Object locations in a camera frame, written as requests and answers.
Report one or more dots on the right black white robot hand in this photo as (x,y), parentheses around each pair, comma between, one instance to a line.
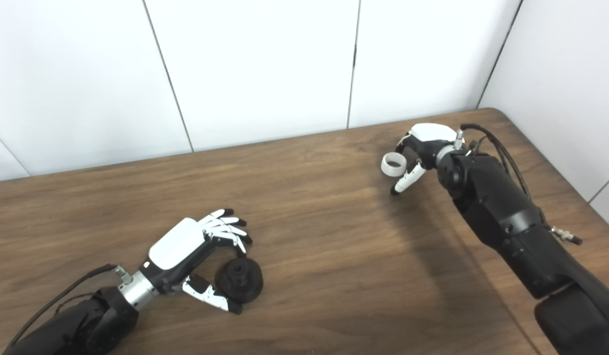
(432,135)

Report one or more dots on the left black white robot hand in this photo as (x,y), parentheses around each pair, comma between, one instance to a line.
(174,246)

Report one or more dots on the round black part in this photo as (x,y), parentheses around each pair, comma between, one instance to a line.
(245,286)

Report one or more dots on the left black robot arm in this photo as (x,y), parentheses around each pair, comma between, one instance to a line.
(68,325)

